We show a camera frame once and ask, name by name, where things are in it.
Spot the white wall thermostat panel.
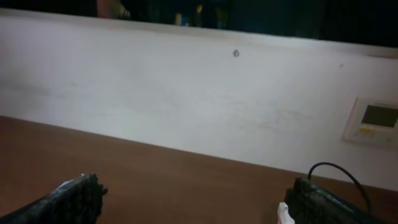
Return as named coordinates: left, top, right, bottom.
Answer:
left=343, top=97, right=397, bottom=149

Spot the white power strip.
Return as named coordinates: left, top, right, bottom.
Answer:
left=277, top=202, right=295, bottom=224

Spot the black USB charging cable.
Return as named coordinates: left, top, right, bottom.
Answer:
left=307, top=161, right=373, bottom=215

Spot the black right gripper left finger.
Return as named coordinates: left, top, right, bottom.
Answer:
left=1, top=174, right=108, bottom=224

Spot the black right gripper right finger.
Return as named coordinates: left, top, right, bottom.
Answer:
left=284, top=178, right=385, bottom=224

